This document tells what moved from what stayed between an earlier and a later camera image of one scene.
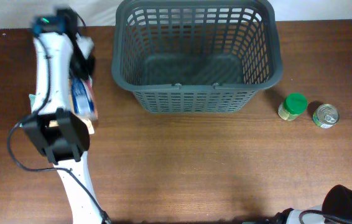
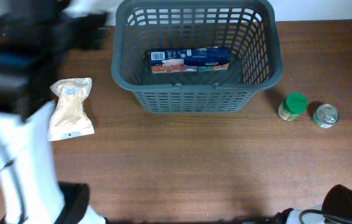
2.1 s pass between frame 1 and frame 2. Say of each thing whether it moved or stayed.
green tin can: stayed
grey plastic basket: stayed
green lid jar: stayed
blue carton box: moved
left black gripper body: moved
